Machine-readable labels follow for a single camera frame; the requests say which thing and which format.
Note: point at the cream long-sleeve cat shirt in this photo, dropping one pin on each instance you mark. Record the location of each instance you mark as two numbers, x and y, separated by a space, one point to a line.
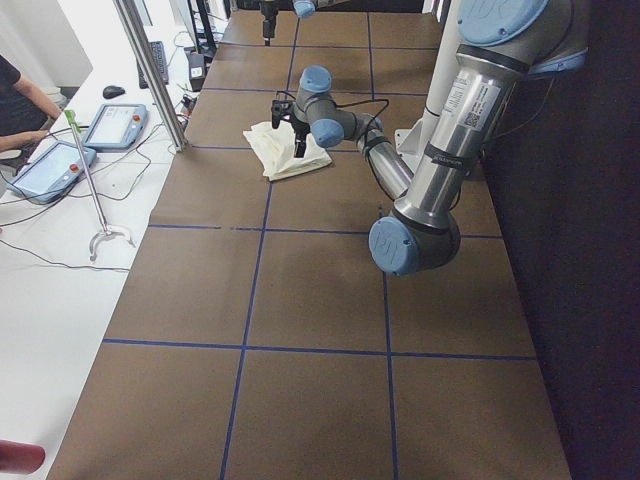
275 148

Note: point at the near blue teach pendant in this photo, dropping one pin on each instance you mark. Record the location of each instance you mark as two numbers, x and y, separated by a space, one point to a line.
53 174

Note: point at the grey aluminium frame post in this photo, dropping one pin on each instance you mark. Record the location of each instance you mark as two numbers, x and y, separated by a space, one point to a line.
134 30

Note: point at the metal reacher grabber stick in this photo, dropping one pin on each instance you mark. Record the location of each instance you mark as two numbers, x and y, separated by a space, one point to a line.
106 232

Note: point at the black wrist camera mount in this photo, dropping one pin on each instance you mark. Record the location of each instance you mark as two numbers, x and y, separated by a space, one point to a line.
281 111

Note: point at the black box white label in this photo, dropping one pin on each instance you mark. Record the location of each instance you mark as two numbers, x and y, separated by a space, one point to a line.
197 71

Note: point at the seated person dark shirt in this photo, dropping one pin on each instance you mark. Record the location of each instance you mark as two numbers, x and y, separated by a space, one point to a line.
26 114

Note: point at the gripper finger outside view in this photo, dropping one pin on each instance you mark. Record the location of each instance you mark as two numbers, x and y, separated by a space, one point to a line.
299 148

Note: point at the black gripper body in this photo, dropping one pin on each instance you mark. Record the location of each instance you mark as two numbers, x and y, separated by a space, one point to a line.
301 128
267 16

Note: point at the black computer mouse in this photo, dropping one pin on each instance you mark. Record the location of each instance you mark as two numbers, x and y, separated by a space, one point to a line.
112 91

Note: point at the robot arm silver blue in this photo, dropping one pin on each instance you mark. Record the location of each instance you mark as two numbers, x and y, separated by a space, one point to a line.
302 8
487 48

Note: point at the far blue teach pendant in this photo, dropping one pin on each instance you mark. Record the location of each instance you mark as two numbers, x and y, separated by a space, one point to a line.
116 127

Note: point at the blue teach pendant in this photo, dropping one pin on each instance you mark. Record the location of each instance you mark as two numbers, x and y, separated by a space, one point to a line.
116 127
53 174

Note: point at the red cylinder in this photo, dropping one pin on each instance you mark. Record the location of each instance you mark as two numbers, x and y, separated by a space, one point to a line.
20 458

